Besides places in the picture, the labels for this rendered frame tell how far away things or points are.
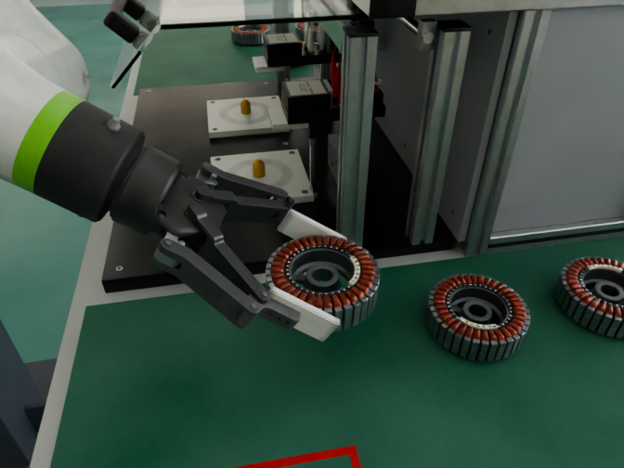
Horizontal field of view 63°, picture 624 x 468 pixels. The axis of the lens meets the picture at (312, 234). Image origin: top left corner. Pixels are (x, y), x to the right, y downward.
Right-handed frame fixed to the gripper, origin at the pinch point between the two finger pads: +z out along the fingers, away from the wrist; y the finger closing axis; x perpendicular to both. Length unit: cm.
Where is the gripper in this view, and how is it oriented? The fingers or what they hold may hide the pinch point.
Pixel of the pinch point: (319, 277)
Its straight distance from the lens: 50.7
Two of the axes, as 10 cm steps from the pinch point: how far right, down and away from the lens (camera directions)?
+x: 5.0, -6.5, -5.7
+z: 8.6, 4.5, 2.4
